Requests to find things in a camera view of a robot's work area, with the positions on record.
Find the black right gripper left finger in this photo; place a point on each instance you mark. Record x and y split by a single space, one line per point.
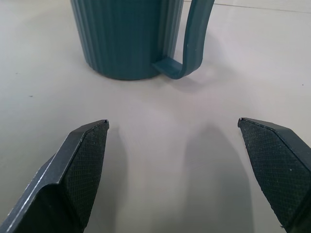
60 174

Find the teal ribbed plastic mug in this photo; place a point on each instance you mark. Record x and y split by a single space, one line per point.
121 36

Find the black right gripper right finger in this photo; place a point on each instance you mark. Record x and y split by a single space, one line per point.
279 165

